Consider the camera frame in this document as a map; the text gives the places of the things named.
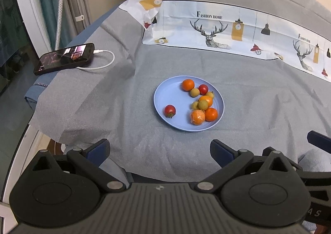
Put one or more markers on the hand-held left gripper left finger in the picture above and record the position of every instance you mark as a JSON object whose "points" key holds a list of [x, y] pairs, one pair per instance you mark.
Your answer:
{"points": [[99, 151]]}

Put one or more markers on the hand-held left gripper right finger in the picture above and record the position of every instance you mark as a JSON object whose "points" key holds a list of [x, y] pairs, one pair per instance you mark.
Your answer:
{"points": [[221, 153]]}

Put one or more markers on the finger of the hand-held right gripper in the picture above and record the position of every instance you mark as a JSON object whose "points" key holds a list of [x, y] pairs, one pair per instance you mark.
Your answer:
{"points": [[320, 141], [267, 151]]}

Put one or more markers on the orange mandarin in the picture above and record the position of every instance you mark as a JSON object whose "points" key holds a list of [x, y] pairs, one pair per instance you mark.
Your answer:
{"points": [[211, 114], [206, 98], [188, 84], [197, 117]]}

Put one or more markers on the small yellow-green fruit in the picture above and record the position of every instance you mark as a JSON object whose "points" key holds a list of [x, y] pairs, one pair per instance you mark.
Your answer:
{"points": [[209, 94], [194, 92], [203, 105], [194, 105]]}

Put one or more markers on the red tomato with green stem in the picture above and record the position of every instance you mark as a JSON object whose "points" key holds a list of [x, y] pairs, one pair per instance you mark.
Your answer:
{"points": [[170, 110]]}

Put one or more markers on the blue plate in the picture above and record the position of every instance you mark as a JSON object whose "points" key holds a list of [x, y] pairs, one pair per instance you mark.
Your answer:
{"points": [[170, 91]]}

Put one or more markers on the person's light blue clothing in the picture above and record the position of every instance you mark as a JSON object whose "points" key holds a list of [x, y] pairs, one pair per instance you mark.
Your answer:
{"points": [[315, 159]]}

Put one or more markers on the grey bed sheet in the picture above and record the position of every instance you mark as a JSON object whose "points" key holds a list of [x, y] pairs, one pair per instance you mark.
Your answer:
{"points": [[129, 120]]}

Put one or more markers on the black smartphone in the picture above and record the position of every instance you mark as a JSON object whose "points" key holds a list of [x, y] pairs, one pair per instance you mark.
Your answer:
{"points": [[62, 58]]}

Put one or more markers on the white printed deer cloth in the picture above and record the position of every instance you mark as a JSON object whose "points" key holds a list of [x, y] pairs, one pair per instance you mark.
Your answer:
{"points": [[181, 34]]}

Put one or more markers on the white curtain clip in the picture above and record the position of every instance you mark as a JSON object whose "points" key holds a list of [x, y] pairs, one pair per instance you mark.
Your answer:
{"points": [[79, 17]]}

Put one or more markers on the teal curtain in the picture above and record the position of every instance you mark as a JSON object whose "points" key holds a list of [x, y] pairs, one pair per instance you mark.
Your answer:
{"points": [[46, 3]]}

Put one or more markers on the white window frame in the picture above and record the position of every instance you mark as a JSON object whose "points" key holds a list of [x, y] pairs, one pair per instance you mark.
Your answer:
{"points": [[28, 16]]}

